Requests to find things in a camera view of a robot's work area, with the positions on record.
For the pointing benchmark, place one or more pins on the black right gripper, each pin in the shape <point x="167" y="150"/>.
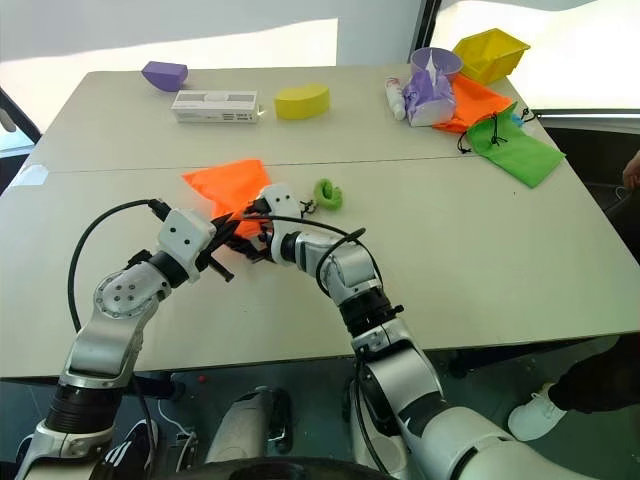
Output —
<point x="261" y="247"/>

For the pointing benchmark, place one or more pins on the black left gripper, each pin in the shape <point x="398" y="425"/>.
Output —
<point x="216" y="267"/>

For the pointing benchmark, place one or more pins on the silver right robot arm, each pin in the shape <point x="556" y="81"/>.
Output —
<point x="400" y="365"/>

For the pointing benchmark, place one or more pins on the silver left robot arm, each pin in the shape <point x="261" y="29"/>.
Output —
<point x="105" y="345"/>

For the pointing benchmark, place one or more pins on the white tube with red print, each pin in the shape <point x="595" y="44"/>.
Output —
<point x="395" y="97"/>

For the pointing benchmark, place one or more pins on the white cardboard box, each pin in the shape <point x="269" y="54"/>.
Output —
<point x="215" y="106"/>

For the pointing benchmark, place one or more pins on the yellow foam block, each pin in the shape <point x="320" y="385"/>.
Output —
<point x="302" y="101"/>

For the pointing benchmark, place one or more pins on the purple foam block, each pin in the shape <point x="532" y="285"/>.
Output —
<point x="165" y="75"/>

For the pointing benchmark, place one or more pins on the white tape strip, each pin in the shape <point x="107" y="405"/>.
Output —
<point x="32" y="175"/>

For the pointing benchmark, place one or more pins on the dark rounded robot torso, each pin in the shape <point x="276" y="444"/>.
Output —
<point x="280" y="471"/>

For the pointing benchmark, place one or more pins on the black shoe with white stripes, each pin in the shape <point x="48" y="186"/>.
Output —
<point x="125" y="450"/>

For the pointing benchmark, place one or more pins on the purple tissue pack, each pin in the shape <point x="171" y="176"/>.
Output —
<point x="430" y="97"/>

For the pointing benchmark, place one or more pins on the purple plastic bowl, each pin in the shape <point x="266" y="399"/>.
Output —
<point x="436" y="61"/>

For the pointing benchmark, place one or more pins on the small blue object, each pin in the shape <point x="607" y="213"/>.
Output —
<point x="517" y="119"/>

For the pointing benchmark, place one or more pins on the yellow plastic bin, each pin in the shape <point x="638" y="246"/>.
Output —
<point x="492" y="54"/>

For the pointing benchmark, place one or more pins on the white sneaker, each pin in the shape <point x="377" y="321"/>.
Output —
<point x="537" y="412"/>

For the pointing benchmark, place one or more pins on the person's black trouser leg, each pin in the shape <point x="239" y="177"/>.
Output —
<point x="600" y="375"/>

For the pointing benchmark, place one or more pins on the bystander's bare hand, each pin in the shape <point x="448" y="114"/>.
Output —
<point x="632" y="171"/>

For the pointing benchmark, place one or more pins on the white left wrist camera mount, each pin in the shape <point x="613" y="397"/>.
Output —
<point x="185" y="232"/>

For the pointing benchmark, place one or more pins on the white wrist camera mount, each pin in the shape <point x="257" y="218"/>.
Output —
<point x="185" y="232"/>
<point x="280" y="200"/>

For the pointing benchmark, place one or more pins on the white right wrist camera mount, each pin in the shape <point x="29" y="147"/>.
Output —
<point x="280" y="200"/>

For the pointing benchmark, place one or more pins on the black window frame post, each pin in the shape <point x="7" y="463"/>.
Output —
<point x="429" y="25"/>

